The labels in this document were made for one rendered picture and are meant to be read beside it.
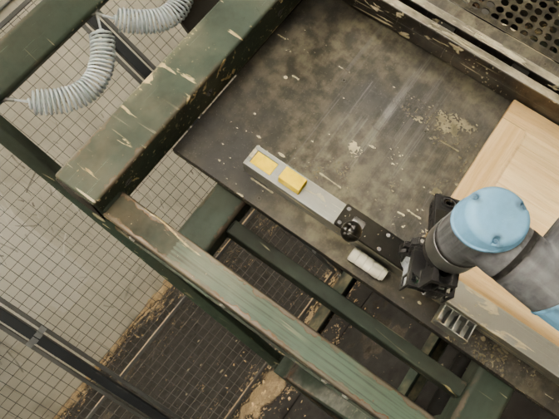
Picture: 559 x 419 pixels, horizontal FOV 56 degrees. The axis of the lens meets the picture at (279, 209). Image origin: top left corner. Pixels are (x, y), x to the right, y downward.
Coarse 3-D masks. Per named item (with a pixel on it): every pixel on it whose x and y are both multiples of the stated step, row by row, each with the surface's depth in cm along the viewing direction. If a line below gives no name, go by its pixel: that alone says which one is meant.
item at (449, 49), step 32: (352, 0) 122; (384, 0) 116; (416, 0) 117; (416, 32) 118; (448, 32) 114; (480, 32) 115; (480, 64) 114; (512, 64) 113; (512, 96) 116; (544, 96) 110
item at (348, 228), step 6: (348, 222) 91; (354, 222) 91; (360, 222) 101; (342, 228) 91; (348, 228) 90; (354, 228) 90; (360, 228) 91; (342, 234) 91; (348, 234) 90; (354, 234) 90; (360, 234) 90; (348, 240) 91; (354, 240) 91
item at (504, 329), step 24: (288, 192) 104; (312, 192) 104; (312, 216) 106; (336, 216) 103; (384, 264) 103; (456, 288) 99; (480, 312) 98; (504, 312) 98; (504, 336) 97; (528, 336) 97; (528, 360) 97; (552, 360) 96
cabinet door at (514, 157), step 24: (504, 120) 114; (528, 120) 114; (504, 144) 112; (528, 144) 113; (552, 144) 112; (480, 168) 110; (504, 168) 110; (528, 168) 111; (552, 168) 111; (456, 192) 108; (528, 192) 109; (552, 192) 109; (552, 216) 107; (480, 288) 102; (504, 288) 102; (528, 312) 101; (552, 336) 99
